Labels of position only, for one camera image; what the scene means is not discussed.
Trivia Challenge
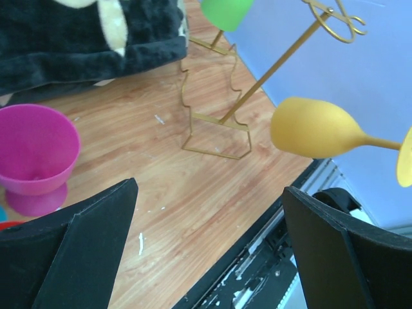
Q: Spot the pink wine glass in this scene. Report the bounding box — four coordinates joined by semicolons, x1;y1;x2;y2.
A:
1;104;81;217

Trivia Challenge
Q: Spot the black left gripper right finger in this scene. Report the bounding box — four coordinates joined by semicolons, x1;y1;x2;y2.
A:
282;187;411;308

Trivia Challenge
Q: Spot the orange wine glass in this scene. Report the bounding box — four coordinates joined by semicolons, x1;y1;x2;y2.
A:
270;97;411;187

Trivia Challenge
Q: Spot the gold wire glass rack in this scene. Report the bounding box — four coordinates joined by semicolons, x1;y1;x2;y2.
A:
180;1;366;160

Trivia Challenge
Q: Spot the red wine glass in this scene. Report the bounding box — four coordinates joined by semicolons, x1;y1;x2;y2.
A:
0;221;24;230

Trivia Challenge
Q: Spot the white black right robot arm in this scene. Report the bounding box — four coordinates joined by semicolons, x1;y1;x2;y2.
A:
312;187;374;225

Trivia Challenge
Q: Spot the green wine glass row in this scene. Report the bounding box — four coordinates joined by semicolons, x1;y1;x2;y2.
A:
200;0;254;32

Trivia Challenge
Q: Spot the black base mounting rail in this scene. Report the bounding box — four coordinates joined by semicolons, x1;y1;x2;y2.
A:
172;157;342;309

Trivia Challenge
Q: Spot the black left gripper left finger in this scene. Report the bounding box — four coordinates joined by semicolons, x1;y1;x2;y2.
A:
1;178;138;308

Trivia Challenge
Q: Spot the black floral plush pillow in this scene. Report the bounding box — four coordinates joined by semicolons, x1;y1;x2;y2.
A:
1;1;189;107

